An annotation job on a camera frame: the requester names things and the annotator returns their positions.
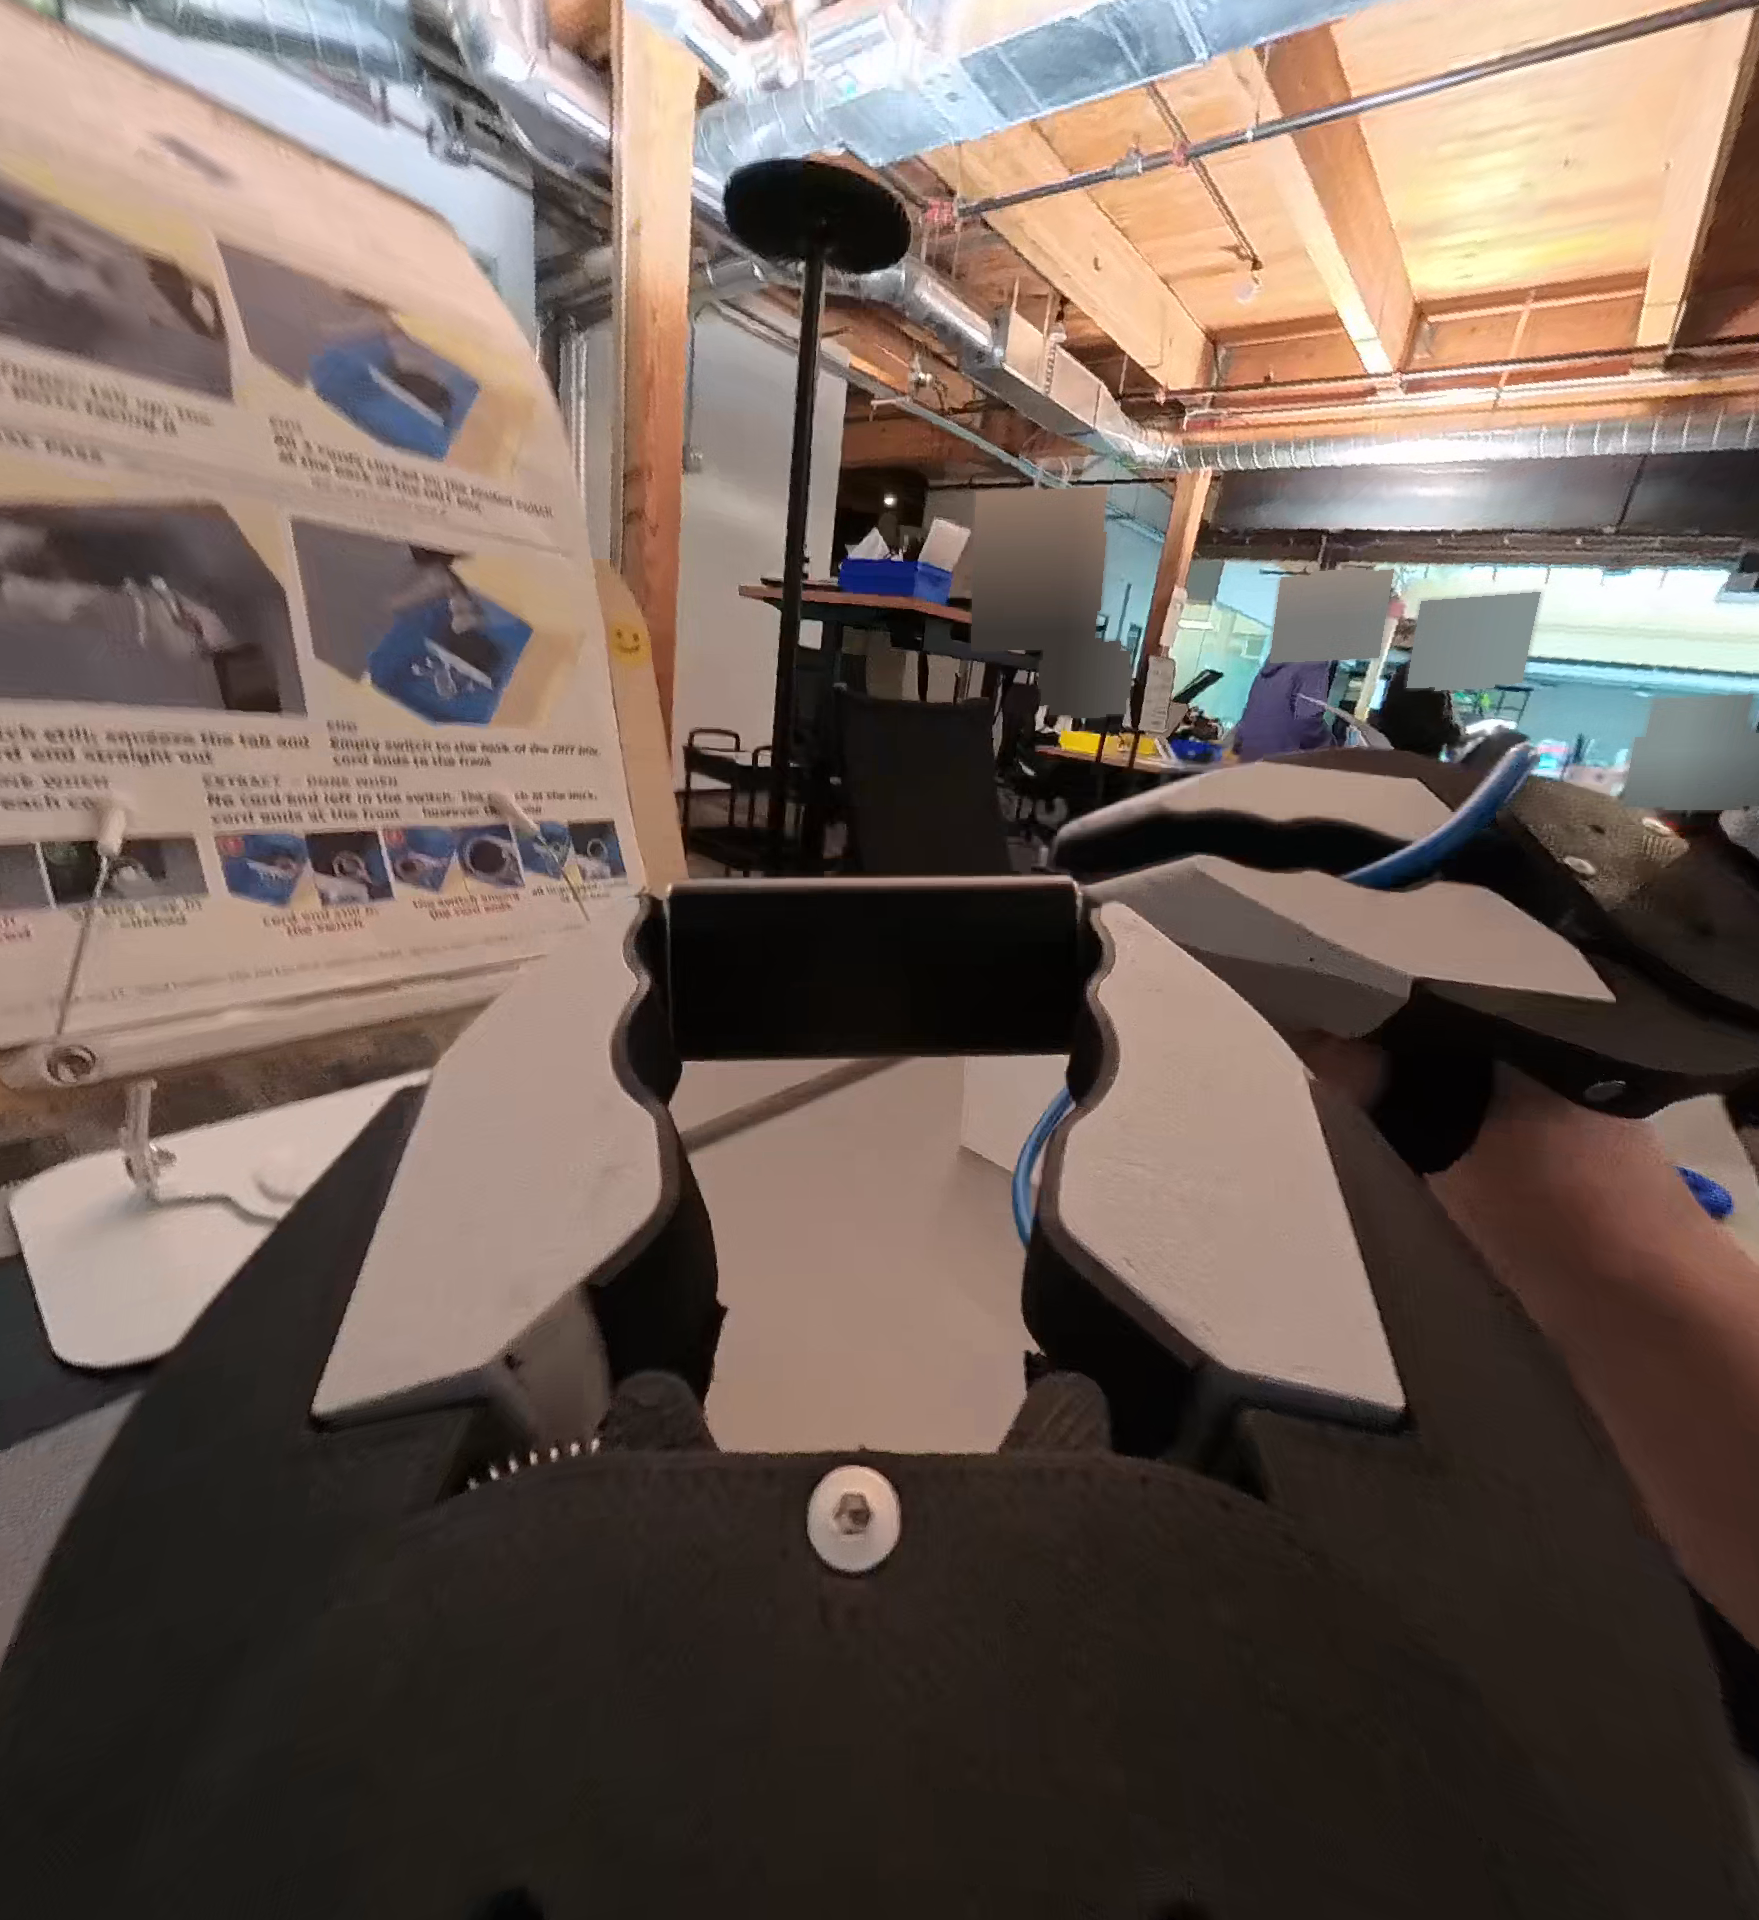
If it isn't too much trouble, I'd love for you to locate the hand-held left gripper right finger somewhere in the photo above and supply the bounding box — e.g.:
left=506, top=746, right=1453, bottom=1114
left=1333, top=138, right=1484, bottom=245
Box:
left=1021, top=900, right=1409, bottom=1427

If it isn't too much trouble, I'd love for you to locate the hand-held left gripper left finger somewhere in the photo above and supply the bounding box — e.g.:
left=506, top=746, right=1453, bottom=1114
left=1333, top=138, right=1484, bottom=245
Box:
left=312, top=891, right=723, bottom=1427

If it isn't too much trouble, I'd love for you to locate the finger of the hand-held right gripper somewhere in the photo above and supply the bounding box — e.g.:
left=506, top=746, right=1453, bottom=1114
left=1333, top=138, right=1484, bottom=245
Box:
left=1051, top=757, right=1484, bottom=890
left=1093, top=852, right=1621, bottom=1043

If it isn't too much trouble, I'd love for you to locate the blue ethernet cable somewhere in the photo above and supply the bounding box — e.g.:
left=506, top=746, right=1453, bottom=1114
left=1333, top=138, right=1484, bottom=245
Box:
left=1010, top=742, right=1737, bottom=1251

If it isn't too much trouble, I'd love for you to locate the black ethernet switch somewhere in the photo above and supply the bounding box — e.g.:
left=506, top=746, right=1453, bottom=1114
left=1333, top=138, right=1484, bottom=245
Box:
left=663, top=878, right=1086, bottom=1065

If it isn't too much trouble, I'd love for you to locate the person's right forearm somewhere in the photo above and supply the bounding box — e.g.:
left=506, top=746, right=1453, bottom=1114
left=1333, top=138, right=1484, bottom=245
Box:
left=1435, top=1155, right=1759, bottom=1718

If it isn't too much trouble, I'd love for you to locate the person's right hand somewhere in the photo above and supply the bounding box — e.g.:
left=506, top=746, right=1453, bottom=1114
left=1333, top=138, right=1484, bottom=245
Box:
left=1292, top=1033, right=1695, bottom=1280

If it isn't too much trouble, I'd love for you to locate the black office chair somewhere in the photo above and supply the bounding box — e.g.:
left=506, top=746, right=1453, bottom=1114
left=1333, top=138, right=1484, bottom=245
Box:
left=833, top=688, right=1019, bottom=879

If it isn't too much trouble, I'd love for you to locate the white stand base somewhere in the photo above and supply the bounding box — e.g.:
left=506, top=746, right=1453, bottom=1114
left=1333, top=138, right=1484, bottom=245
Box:
left=9, top=794, right=595, bottom=1369

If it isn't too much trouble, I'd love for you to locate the blue tissue bin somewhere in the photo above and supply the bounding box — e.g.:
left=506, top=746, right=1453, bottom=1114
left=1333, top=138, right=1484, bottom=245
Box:
left=837, top=522, right=970, bottom=605

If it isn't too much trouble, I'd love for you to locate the wooden backing board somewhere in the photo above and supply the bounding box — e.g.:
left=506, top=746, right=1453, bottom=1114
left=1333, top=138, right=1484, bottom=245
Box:
left=0, top=0, right=691, bottom=1142

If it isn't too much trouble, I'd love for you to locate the standing desk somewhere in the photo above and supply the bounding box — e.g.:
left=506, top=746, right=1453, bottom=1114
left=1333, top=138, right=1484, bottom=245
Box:
left=741, top=582, right=1044, bottom=876

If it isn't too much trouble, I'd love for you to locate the printed instruction sheet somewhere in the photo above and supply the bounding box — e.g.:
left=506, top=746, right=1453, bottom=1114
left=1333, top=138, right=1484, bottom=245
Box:
left=0, top=14, right=647, bottom=1066

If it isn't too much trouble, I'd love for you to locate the black wire cart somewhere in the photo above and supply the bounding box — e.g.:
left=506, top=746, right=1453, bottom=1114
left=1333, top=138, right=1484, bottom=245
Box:
left=682, top=725, right=778, bottom=879

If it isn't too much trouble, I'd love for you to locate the silver air duct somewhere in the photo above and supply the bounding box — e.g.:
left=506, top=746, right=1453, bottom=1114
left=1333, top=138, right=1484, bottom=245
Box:
left=701, top=255, right=1759, bottom=474

